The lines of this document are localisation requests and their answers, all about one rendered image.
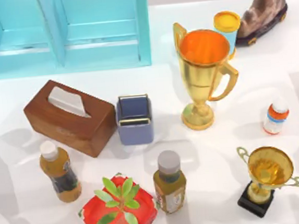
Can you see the blue pen holder box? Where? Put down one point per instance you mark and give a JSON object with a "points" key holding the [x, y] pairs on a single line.
{"points": [[135, 131]]}

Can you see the large gold trophy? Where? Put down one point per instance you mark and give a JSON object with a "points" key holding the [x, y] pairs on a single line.
{"points": [[201, 70]]}

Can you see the yellow bottle grey cap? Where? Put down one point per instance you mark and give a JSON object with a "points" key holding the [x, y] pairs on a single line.
{"points": [[170, 186]]}

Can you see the brown wooden tissue box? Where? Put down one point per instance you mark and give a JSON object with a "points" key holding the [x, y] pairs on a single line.
{"points": [[72, 124]]}

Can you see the green plant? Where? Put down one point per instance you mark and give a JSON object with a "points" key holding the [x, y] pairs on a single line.
{"points": [[119, 201]]}

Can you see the amber bottle white cap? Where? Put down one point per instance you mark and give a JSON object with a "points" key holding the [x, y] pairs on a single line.
{"points": [[61, 177]]}

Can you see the red plant pot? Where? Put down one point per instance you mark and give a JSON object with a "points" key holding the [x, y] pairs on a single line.
{"points": [[100, 213]]}

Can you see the yellow and blue can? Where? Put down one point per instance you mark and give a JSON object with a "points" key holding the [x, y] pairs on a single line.
{"points": [[229, 26]]}

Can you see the light blue rack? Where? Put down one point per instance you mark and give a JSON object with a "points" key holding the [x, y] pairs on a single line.
{"points": [[61, 30]]}

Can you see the small white orange bottle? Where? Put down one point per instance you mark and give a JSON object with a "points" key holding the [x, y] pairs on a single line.
{"points": [[274, 122]]}

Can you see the small gold trophy black base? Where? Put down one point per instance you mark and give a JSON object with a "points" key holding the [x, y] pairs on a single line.
{"points": [[267, 169]]}

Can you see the brown rock ornament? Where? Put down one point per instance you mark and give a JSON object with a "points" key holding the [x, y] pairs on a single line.
{"points": [[261, 10]]}

